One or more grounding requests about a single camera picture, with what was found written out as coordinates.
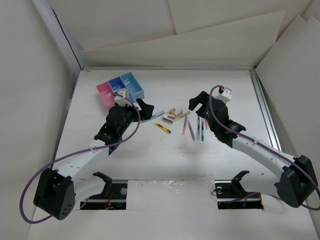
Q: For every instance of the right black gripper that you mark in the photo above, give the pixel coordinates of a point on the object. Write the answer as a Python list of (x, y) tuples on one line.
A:
[(203, 98)]

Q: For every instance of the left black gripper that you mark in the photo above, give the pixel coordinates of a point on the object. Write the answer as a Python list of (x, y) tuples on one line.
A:
[(146, 110)]

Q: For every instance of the light blue pen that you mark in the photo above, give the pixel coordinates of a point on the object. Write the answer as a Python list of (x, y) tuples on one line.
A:
[(156, 115)]

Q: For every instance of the yellow utility knife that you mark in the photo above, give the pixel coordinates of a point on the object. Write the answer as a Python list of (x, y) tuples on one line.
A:
[(165, 129)]

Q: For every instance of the purple highlighter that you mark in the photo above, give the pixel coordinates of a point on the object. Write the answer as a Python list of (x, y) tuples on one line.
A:
[(191, 130)]

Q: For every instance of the pink highlighter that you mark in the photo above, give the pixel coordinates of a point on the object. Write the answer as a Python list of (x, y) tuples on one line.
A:
[(184, 125)]

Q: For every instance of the white sleeved eraser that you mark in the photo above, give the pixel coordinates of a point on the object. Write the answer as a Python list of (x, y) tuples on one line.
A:
[(178, 112)]

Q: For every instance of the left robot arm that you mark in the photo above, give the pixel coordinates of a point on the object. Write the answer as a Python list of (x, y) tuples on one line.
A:
[(60, 190)]

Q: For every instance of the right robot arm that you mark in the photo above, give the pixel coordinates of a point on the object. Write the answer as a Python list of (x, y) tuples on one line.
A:
[(294, 178)]

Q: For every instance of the orange highlighter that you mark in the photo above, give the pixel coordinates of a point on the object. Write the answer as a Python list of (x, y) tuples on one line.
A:
[(206, 125)]

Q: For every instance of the green gel pen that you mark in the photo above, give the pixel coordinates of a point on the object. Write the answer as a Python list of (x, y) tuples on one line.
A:
[(202, 129)]

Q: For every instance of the light blue container bin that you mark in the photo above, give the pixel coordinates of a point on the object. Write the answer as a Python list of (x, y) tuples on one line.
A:
[(133, 86)]

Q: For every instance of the blue gel pen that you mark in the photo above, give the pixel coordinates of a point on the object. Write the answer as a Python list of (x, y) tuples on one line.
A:
[(198, 133)]

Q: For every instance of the dark blue container bin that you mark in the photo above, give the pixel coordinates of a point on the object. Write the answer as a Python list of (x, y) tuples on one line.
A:
[(119, 83)]

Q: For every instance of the pink container bin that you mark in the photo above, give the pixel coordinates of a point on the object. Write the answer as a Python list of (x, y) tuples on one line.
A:
[(106, 94)]

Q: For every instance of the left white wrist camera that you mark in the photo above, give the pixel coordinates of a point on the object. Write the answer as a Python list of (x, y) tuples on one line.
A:
[(121, 97)]

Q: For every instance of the right aluminium rail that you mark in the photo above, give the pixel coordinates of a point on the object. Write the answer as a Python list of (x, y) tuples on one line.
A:
[(266, 115)]

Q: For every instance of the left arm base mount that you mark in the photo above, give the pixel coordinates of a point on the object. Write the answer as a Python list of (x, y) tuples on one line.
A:
[(112, 196)]

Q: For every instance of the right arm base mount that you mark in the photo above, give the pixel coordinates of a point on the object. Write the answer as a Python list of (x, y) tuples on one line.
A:
[(230, 195)]

